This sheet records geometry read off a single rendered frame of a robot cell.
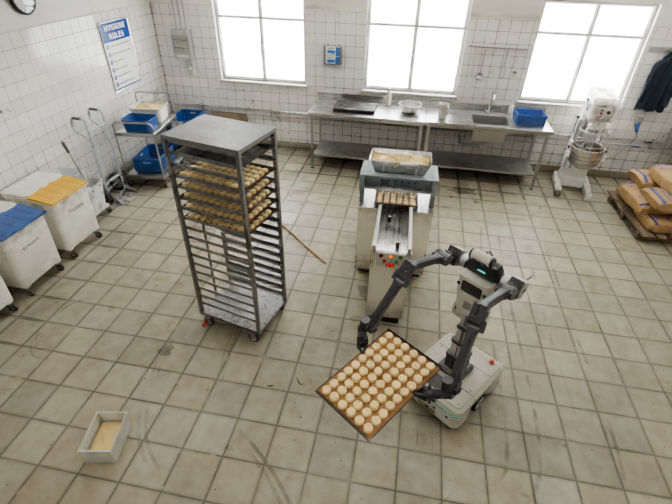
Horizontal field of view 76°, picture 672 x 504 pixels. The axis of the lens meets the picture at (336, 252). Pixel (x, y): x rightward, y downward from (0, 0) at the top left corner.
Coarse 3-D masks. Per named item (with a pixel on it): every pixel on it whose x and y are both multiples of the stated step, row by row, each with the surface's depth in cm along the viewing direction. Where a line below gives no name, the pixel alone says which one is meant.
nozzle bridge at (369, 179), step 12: (372, 168) 409; (432, 168) 412; (360, 180) 402; (372, 180) 409; (384, 180) 407; (396, 180) 406; (408, 180) 394; (420, 180) 393; (432, 180) 391; (360, 192) 421; (408, 192) 405; (420, 192) 403; (432, 192) 398; (432, 204) 416
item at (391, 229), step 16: (384, 224) 393; (400, 224) 394; (384, 240) 372; (400, 240) 373; (384, 272) 373; (368, 288) 386; (384, 288) 383; (368, 304) 397; (400, 304) 391; (384, 320) 410
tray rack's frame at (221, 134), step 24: (192, 120) 321; (216, 120) 322; (192, 144) 290; (216, 144) 285; (240, 144) 286; (168, 168) 312; (192, 264) 363; (216, 288) 410; (240, 288) 422; (216, 312) 395; (240, 312) 396; (264, 312) 396
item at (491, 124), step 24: (336, 96) 674; (360, 96) 668; (312, 120) 636; (360, 120) 623; (384, 120) 613; (408, 120) 608; (432, 120) 611; (456, 120) 613; (480, 120) 639; (504, 120) 632; (312, 144) 658; (336, 144) 701; (360, 144) 703; (456, 168) 641; (480, 168) 638; (504, 168) 639; (528, 168) 641
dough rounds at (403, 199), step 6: (378, 192) 429; (384, 192) 429; (390, 192) 430; (396, 192) 430; (402, 192) 429; (378, 198) 417; (384, 198) 417; (390, 198) 420; (396, 198) 420; (402, 198) 420; (408, 198) 419; (414, 198) 417; (402, 204) 411; (408, 204) 411; (414, 204) 408
